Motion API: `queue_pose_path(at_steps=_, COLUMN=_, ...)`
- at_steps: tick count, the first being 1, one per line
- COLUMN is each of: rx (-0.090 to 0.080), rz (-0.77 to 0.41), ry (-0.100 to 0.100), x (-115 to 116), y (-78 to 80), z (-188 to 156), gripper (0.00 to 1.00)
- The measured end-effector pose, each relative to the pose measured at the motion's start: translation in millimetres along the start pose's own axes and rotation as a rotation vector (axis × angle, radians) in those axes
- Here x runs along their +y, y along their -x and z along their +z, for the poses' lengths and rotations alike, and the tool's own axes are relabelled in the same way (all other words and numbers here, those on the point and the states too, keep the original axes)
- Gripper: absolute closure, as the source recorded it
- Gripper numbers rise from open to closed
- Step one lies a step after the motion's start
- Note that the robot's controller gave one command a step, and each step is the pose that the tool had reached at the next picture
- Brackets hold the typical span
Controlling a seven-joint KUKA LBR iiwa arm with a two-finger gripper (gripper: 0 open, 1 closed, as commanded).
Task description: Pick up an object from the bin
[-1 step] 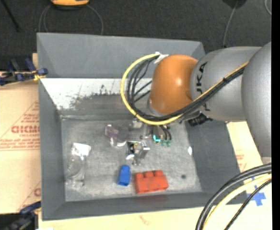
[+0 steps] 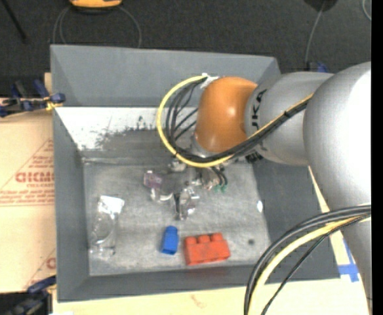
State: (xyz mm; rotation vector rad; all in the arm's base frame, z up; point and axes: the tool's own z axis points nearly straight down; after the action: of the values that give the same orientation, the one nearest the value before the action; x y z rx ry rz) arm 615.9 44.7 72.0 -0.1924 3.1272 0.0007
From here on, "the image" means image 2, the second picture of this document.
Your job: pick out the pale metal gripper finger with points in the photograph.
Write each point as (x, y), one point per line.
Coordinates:
(177, 207)
(190, 202)

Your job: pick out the blue toy block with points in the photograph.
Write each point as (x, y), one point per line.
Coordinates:
(170, 239)

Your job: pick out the clear purple plastic piece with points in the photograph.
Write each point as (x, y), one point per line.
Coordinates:
(153, 179)

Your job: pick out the red toy brick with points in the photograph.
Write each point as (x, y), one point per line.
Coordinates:
(206, 249)

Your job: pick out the grey metal bin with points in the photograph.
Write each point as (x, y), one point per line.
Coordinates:
(139, 77)

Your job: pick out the brown cardboard board red print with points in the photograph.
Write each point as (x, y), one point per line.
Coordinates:
(21, 215)

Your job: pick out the black cylinder on white bracket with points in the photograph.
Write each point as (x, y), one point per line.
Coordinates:
(253, 157)

